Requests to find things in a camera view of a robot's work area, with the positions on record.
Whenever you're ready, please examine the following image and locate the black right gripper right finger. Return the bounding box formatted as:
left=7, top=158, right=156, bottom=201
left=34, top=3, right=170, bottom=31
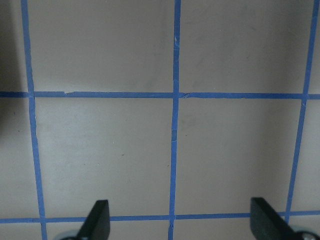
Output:
left=250, top=197, right=303, bottom=240

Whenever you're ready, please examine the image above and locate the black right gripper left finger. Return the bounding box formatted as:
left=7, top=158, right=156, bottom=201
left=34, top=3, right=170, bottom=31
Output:
left=75, top=200, right=111, bottom=240

